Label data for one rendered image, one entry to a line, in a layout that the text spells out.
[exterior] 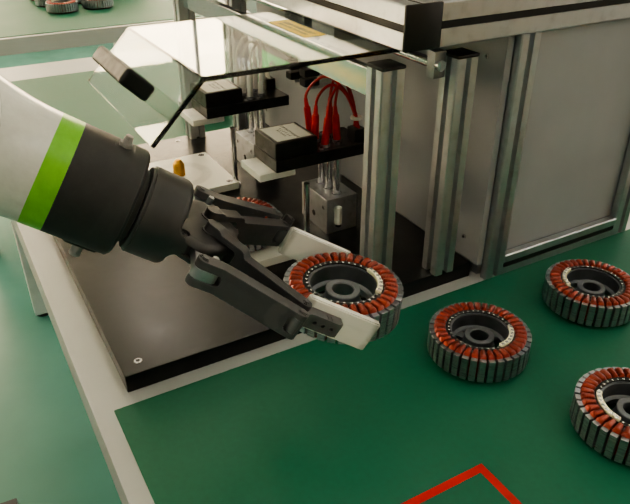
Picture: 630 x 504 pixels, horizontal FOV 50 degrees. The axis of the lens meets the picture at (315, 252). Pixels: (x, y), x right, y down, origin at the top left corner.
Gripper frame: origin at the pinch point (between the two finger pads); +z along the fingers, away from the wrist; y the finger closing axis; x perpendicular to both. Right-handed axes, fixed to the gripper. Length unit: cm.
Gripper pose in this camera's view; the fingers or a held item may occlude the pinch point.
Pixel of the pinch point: (339, 290)
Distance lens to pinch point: 63.3
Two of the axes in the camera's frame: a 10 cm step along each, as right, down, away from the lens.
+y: 1.6, 5.1, -8.4
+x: 5.0, -7.8, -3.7
